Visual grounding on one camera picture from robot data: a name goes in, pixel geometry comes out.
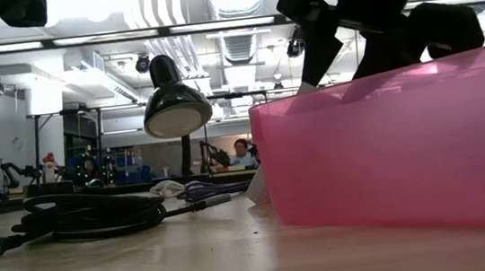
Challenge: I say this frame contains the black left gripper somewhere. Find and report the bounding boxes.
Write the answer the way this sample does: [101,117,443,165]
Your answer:
[0,0,50,31]

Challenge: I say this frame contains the white card reader product box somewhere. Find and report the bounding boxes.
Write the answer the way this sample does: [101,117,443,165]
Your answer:
[242,163,273,206]

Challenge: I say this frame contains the black braided cable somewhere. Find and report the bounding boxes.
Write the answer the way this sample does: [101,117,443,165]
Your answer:
[0,175,237,261]

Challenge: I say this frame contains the white braided cable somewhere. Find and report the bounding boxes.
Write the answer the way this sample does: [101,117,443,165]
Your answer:
[147,178,189,201]

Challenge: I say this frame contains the purple braided cable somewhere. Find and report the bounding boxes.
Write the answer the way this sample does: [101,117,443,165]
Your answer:
[174,174,254,205]

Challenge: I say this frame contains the pink translucent plastic bin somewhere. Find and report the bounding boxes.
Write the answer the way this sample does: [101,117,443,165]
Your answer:
[242,40,485,257]

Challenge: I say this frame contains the black overhead light bar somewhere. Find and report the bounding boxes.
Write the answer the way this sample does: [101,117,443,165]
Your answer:
[0,0,485,56]

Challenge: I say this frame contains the red and white object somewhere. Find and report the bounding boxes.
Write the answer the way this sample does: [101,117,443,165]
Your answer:
[40,151,61,184]

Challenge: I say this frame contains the black desk lamp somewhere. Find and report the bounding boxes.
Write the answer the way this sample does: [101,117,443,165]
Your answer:
[137,49,222,196]

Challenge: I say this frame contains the person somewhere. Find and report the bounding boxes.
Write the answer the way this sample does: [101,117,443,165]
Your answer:
[226,136,260,172]

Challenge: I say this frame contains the blue storage bins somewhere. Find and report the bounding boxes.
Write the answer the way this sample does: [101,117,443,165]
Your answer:
[111,152,154,187]

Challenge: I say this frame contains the black background workstation frame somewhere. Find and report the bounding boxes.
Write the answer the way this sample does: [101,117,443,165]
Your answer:
[25,87,277,195]

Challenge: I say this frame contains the black aluminium table frame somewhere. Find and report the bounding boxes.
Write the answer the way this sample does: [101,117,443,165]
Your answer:
[0,168,267,215]

